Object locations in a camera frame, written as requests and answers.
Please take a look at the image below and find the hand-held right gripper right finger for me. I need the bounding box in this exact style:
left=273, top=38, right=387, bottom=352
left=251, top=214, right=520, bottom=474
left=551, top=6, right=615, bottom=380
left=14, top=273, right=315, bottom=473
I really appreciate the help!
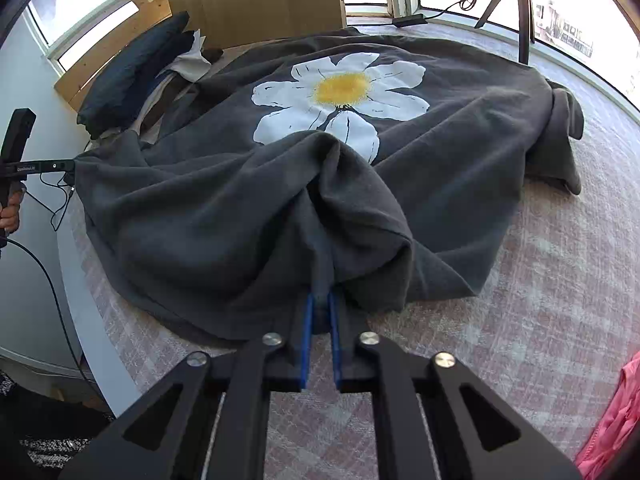
left=327, top=292, right=583, bottom=480

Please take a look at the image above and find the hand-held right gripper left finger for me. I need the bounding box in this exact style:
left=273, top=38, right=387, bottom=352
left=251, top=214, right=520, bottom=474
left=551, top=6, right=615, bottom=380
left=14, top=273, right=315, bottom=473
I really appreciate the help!
left=59, top=294, right=316, bottom=480

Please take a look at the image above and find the grey t-shirt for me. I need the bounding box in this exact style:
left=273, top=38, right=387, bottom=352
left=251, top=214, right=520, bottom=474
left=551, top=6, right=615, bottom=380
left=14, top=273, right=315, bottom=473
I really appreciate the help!
left=74, top=27, right=585, bottom=348

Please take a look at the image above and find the person's left hand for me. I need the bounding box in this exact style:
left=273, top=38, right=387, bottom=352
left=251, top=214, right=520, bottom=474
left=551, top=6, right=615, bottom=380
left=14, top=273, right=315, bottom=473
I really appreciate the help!
left=0, top=186, right=27, bottom=235

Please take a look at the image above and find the navy blue garment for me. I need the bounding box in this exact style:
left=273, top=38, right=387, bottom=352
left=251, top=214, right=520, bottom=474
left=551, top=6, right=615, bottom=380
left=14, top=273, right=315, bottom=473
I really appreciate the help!
left=76, top=11, right=197, bottom=140

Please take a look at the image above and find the plywood board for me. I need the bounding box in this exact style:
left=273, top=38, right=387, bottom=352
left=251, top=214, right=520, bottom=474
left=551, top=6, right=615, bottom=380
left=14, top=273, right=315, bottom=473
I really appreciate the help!
left=54, top=0, right=174, bottom=112

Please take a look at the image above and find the white cloth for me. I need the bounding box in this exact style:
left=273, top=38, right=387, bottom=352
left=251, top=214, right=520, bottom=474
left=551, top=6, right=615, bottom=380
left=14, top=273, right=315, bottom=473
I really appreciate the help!
left=142, top=29, right=214, bottom=128

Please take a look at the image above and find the pink plaid bed sheet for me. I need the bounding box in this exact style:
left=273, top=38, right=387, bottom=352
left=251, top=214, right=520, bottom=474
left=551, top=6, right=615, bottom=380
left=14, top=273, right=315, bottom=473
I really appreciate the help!
left=57, top=15, right=640, bottom=480

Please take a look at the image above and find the wooden headboard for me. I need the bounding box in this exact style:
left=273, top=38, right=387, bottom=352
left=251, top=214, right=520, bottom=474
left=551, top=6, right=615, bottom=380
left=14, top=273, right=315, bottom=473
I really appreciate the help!
left=158, top=0, right=348, bottom=51

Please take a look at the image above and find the person's knit sweater torso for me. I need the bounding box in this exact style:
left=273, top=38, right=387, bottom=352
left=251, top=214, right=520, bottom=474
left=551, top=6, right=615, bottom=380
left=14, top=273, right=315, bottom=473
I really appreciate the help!
left=0, top=367, right=118, bottom=480

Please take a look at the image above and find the pink garment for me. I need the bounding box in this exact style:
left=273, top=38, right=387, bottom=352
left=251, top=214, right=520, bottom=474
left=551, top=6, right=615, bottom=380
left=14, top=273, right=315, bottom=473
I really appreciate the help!
left=574, top=350, right=640, bottom=480

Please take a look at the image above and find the black tripod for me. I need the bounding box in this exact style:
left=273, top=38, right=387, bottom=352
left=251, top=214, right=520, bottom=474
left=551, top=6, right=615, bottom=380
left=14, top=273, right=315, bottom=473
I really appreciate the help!
left=474, top=0, right=537, bottom=66

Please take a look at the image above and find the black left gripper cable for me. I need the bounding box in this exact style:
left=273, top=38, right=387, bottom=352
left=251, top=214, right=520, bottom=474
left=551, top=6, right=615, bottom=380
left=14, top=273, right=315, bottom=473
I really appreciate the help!
left=0, top=172, right=108, bottom=406

